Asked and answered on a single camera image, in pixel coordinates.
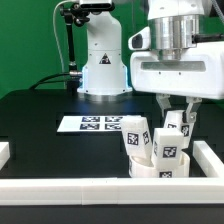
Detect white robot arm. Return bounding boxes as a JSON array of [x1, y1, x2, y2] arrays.
[[79, 0, 224, 123]]

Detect black cables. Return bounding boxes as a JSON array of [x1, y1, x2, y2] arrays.
[[29, 73, 81, 90]]

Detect white round stool seat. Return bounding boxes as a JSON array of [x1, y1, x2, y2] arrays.
[[129, 153, 190, 178]]

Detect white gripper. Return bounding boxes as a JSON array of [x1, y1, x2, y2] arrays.
[[130, 42, 224, 123]]

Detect black camera stand pole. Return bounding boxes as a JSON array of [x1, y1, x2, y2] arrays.
[[60, 3, 89, 94]]

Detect white front border rail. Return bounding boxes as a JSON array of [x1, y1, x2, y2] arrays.
[[0, 178, 224, 205]]

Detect white left border rail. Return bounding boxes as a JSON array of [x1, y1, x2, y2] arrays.
[[0, 142, 10, 170]]

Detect white marker sheet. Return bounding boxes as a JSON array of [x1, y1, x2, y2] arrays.
[[57, 115, 122, 133]]

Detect white cable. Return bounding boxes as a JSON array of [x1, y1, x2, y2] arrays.
[[52, 0, 74, 73]]

